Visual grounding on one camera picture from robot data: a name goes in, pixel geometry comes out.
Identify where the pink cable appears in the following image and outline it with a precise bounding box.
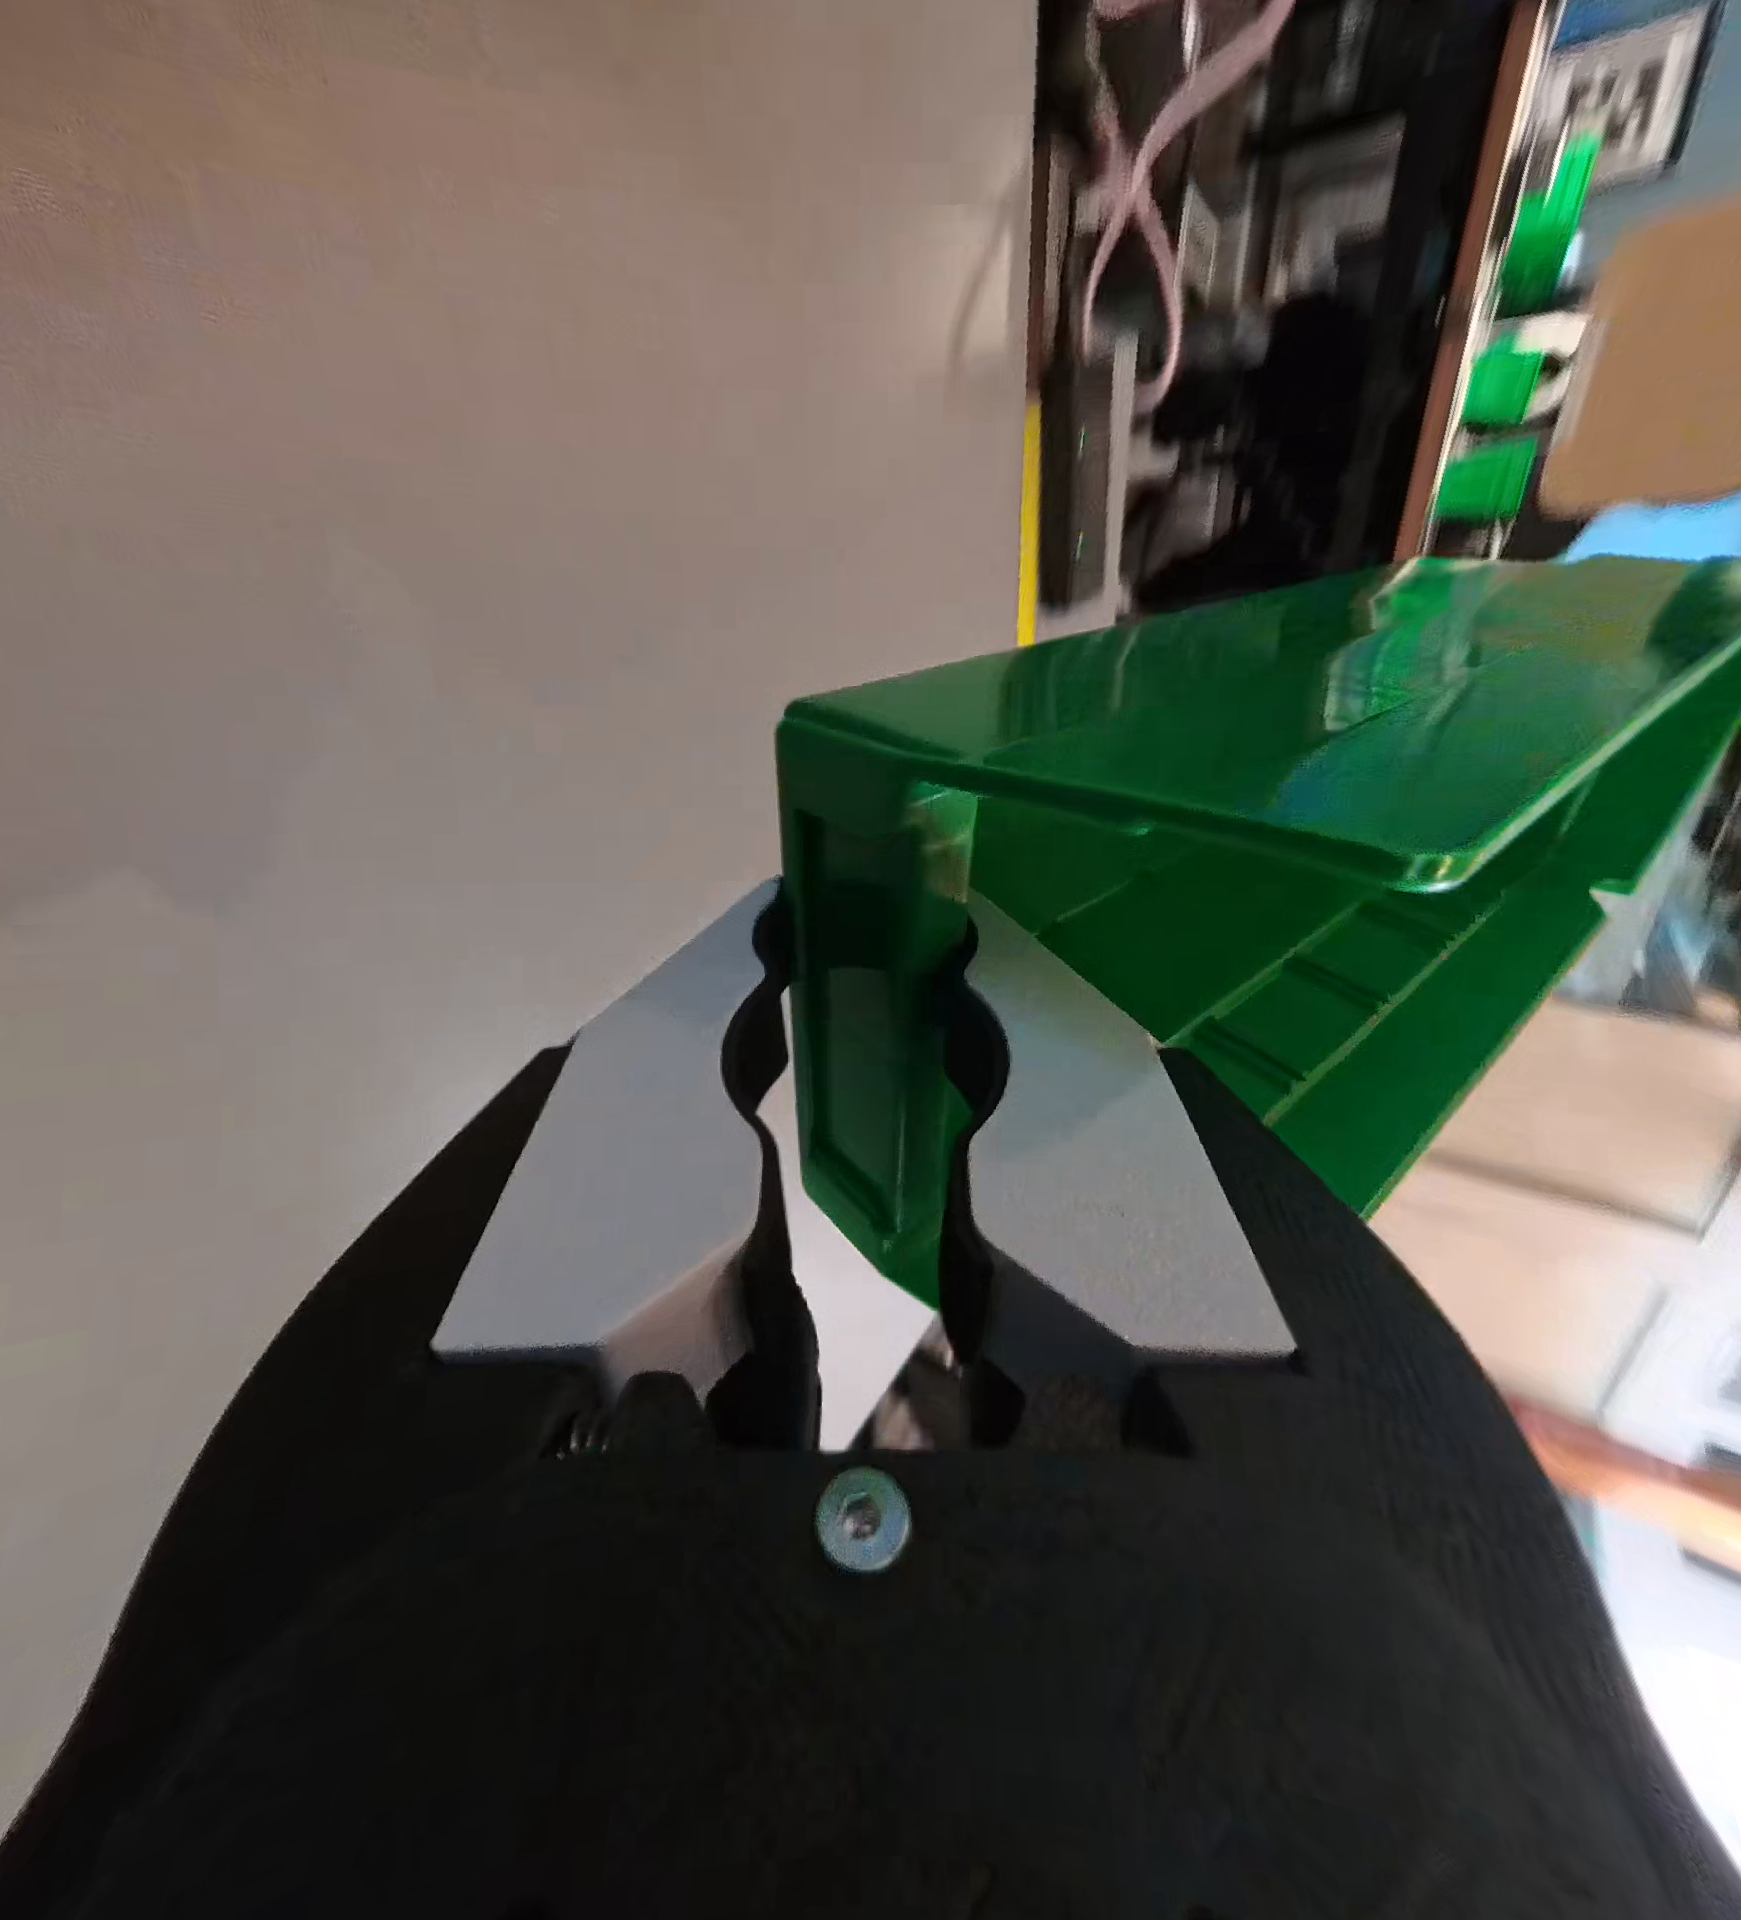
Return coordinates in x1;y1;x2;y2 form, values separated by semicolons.
1077;0;1310;408

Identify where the wooden workbench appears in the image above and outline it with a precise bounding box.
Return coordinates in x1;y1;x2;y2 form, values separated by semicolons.
1392;0;1555;564

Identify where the green bins clear case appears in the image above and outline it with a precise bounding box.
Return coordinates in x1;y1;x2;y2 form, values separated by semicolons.
1424;127;1606;528

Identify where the green plastic bin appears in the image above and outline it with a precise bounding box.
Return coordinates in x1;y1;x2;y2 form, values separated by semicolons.
775;548;1741;1309

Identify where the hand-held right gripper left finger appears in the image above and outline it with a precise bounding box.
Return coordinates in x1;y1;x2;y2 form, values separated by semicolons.
430;882;824;1448

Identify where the brown cardboard panel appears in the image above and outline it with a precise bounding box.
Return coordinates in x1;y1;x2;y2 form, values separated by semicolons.
1537;180;1741;520

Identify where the yellow tape strip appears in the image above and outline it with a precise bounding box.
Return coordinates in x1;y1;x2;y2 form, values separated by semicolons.
1017;397;1045;646

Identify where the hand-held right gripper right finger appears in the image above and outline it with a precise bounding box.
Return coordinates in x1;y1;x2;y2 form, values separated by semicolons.
939;905;1297;1412

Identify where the framed fiducial tag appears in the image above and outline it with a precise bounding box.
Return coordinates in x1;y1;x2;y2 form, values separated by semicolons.
1537;0;1715;183

